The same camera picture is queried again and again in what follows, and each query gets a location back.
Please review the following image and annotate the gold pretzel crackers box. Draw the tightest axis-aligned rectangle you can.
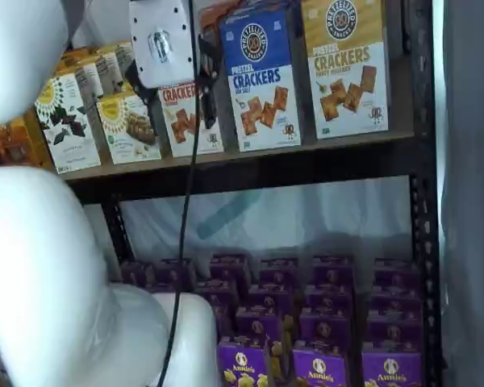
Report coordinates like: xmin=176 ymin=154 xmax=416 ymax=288
xmin=301 ymin=0 xmax=390 ymax=140

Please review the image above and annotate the black cable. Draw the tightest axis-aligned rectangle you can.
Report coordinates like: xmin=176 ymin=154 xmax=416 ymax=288
xmin=156 ymin=0 xmax=198 ymax=387

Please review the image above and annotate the orange pretzel crackers box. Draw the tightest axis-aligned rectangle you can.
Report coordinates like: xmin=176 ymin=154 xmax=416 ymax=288
xmin=157 ymin=79 xmax=225 ymax=159
xmin=198 ymin=0 xmax=227 ymax=37

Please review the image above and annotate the orange snack carton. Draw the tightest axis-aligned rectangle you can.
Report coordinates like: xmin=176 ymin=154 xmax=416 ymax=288
xmin=0 ymin=115 xmax=45 ymax=169

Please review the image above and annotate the Simple Mills almond bar box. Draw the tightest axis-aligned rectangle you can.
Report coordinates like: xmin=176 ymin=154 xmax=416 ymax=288
xmin=96 ymin=93 xmax=163 ymax=166
xmin=111 ymin=80 xmax=140 ymax=102

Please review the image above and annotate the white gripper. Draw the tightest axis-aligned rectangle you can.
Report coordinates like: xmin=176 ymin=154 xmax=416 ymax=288
xmin=123 ymin=0 xmax=220 ymax=137

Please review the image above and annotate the blue pretzel crackers box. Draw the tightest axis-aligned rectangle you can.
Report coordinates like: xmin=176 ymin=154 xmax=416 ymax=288
xmin=224 ymin=0 xmax=302 ymax=19
xmin=219 ymin=10 xmax=304 ymax=153

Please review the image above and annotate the purple Annie's snack box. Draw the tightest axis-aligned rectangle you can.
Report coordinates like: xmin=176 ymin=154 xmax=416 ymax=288
xmin=247 ymin=283 xmax=294 ymax=310
xmin=305 ymin=281 xmax=355 ymax=311
xmin=268 ymin=340 xmax=348 ymax=387
xmin=373 ymin=257 xmax=421 ymax=285
xmin=119 ymin=260 xmax=156 ymax=288
xmin=217 ymin=338 xmax=269 ymax=387
xmin=194 ymin=279 xmax=238 ymax=307
xmin=365 ymin=310 xmax=424 ymax=354
xmin=369 ymin=281 xmax=424 ymax=314
xmin=207 ymin=304 xmax=237 ymax=338
xmin=208 ymin=253 xmax=252 ymax=283
xmin=152 ymin=259 xmax=197 ymax=293
xmin=361 ymin=350 xmax=424 ymax=387
xmin=282 ymin=306 xmax=353 ymax=351
xmin=311 ymin=255 xmax=355 ymax=285
xmin=235 ymin=305 xmax=282 ymax=342
xmin=259 ymin=256 xmax=300 ymax=285

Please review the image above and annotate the black metal shelf rack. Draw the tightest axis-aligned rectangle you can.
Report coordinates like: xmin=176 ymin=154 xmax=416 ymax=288
xmin=62 ymin=0 xmax=443 ymax=387

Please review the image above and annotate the Simple Mills sweet thins box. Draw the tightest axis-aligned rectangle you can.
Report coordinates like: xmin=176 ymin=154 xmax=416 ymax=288
xmin=33 ymin=72 xmax=103 ymax=175
xmin=64 ymin=51 xmax=120 ymax=96
xmin=80 ymin=42 xmax=135 ymax=81
xmin=50 ymin=60 xmax=105 ymax=100

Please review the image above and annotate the grey fabric curtain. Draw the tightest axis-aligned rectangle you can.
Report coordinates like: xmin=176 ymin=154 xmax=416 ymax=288
xmin=431 ymin=0 xmax=484 ymax=387

